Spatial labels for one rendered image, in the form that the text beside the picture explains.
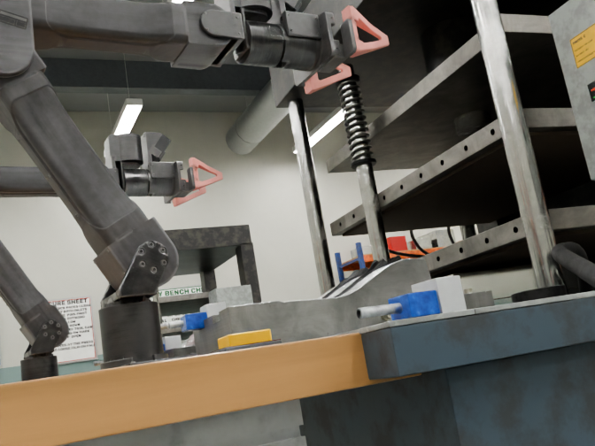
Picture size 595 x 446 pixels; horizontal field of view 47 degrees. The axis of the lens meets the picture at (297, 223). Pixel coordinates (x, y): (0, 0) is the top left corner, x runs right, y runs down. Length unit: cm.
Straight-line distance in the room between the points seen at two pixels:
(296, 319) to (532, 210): 67
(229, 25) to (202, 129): 845
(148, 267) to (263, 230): 842
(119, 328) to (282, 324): 44
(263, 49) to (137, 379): 56
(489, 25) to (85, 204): 118
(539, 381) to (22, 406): 37
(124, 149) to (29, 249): 707
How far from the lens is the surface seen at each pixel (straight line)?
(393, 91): 289
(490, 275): 201
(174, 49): 88
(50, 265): 846
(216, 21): 88
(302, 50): 94
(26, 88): 78
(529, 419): 56
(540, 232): 158
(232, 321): 109
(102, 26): 84
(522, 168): 161
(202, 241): 585
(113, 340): 74
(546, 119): 178
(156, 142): 148
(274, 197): 934
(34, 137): 77
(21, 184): 138
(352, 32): 94
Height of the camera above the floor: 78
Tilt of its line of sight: 12 degrees up
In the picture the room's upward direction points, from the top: 10 degrees counter-clockwise
